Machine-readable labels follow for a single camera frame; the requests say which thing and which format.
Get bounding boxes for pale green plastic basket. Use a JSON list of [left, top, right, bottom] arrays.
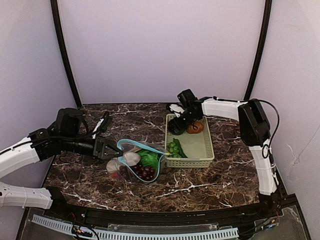
[[165, 114, 215, 168]]

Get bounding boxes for dark green toy avocado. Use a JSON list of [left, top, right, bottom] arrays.
[[174, 126, 186, 135]]

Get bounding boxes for black front frame rail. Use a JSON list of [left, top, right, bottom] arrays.
[[60, 204, 262, 226]]

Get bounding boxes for white slotted cable duct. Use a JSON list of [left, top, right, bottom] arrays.
[[31, 214, 239, 240]]

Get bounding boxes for clear zip top bag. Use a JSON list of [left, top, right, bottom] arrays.
[[106, 139, 170, 184]]

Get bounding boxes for green toy cucumber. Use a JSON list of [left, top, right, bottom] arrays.
[[172, 138, 187, 158]]

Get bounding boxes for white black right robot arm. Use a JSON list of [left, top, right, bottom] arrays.
[[166, 89, 280, 196]]

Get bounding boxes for black frame left post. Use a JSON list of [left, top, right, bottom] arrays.
[[50, 0, 83, 109]]

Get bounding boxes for dark red toy grapes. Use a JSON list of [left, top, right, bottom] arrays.
[[119, 163, 155, 182]]

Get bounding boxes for black frame right post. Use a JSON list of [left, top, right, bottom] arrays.
[[243, 0, 273, 101]]

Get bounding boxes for black frame post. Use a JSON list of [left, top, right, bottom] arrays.
[[243, 0, 273, 101], [50, 0, 83, 109]]

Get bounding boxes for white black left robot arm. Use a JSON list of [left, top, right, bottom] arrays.
[[0, 108, 123, 210]]

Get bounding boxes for green toy leafy vegetable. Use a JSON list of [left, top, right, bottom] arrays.
[[136, 149, 160, 170]]

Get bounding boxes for green toy grapes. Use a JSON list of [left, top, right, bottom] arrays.
[[167, 141, 180, 158]]

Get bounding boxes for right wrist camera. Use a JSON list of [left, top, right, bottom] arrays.
[[166, 103, 185, 118]]

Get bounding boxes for brown toy mushroom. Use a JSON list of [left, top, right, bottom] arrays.
[[186, 121, 204, 134]]

